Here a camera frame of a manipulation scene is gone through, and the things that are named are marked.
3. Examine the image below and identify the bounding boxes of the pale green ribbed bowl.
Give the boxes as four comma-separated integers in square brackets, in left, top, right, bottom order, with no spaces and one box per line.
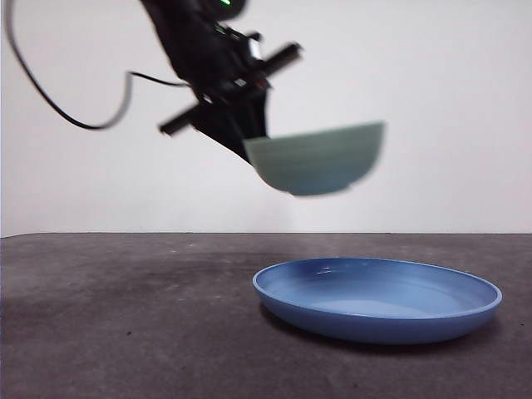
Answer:
[242,121,387,197]

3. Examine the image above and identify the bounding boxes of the blue round plate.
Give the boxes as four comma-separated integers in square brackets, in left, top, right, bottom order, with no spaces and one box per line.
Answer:
[252,257,504,345]

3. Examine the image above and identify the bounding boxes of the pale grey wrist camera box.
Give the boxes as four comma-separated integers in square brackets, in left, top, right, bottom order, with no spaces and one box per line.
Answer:
[244,33,264,64]

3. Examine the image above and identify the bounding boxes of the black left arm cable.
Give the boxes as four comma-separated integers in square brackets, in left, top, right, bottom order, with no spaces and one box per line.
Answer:
[3,0,196,131]

